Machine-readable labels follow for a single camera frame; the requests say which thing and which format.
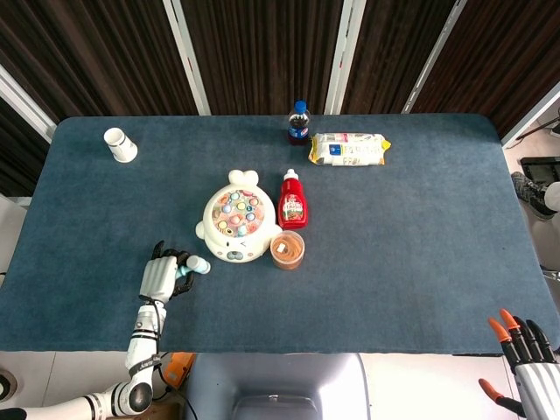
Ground black floor cable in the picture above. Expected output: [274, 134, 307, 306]
[150, 349, 176, 402]

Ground white whale whack toy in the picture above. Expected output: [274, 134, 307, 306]
[194, 169, 284, 263]

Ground red ketchup squeeze bottle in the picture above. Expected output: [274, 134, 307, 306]
[277, 168, 310, 231]

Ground orange device on floor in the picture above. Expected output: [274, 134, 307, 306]
[164, 352, 197, 390]

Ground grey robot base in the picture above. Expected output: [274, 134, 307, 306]
[183, 352, 373, 420]

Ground blue velvet tablecloth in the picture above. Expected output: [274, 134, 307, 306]
[0, 114, 560, 354]

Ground white paper cup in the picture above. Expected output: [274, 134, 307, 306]
[102, 127, 139, 164]

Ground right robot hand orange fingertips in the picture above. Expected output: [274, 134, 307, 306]
[478, 308, 560, 420]

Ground Pepsi cola bottle blue cap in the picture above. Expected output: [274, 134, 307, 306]
[287, 100, 312, 147]

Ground grey black sneaker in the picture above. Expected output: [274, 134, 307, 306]
[510, 171, 557, 221]

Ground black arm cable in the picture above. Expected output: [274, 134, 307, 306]
[146, 297, 164, 345]

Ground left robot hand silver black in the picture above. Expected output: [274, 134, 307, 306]
[138, 240, 196, 305]

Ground white partition post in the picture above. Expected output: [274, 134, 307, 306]
[401, 0, 469, 115]
[324, 0, 368, 116]
[500, 80, 560, 149]
[0, 64, 58, 144]
[162, 0, 212, 116]

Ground mint green toy hammer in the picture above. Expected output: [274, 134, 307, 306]
[175, 255, 212, 278]

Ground dark brown pleated curtain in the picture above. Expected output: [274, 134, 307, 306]
[0, 0, 560, 198]

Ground black flat case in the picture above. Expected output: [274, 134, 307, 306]
[519, 156, 560, 187]

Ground white yellow snack package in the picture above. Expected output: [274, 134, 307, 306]
[308, 132, 393, 168]

